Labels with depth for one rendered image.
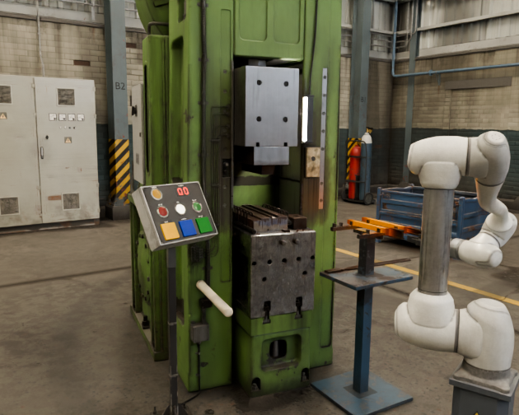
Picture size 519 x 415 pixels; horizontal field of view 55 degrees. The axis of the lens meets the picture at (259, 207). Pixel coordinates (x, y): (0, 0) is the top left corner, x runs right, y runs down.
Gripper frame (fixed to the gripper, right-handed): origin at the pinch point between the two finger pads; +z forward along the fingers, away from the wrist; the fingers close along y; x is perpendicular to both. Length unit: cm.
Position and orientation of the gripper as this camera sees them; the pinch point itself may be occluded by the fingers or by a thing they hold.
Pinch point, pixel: (418, 238)
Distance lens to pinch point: 249.4
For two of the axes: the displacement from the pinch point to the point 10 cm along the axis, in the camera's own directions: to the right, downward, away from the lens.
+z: -5.1, -1.4, 8.5
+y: 8.6, -0.7, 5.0
